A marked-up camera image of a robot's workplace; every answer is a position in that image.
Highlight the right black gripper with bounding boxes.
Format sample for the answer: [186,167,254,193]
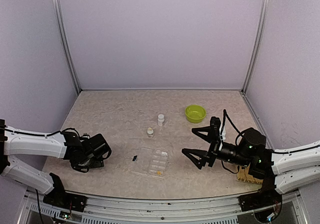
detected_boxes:
[182,126,252,170]

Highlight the large white pill bottle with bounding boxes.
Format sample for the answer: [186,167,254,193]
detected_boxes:
[157,114,165,127]

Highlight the clear plastic pill organizer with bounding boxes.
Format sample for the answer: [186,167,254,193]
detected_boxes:
[132,147,169,178]

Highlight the small white pill bottle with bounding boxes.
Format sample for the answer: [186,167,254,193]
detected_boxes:
[146,127,154,138]

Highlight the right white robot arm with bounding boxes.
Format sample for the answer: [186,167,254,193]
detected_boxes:
[181,126,320,206]

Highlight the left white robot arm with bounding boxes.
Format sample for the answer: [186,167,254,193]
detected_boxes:
[0,119,112,207]

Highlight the green plastic bowl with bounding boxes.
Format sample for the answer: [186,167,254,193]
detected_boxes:
[184,105,207,124]

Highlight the woven bamboo tray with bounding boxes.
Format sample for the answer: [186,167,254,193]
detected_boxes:
[236,167,263,185]

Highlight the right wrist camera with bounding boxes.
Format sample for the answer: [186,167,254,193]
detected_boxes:
[210,116,226,142]

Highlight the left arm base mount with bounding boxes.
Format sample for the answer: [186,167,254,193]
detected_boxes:
[43,173,88,213]

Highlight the aluminium front rail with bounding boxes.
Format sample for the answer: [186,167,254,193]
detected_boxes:
[15,188,310,224]

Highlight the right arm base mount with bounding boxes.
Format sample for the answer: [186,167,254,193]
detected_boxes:
[238,189,283,212]

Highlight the right aluminium frame post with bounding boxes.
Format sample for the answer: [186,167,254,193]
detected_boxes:
[241,0,269,96]

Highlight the aluminium frame post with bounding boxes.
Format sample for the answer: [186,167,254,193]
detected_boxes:
[52,0,82,95]
[241,0,269,96]

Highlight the left aluminium frame post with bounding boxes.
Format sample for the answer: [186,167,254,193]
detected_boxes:
[52,0,82,95]

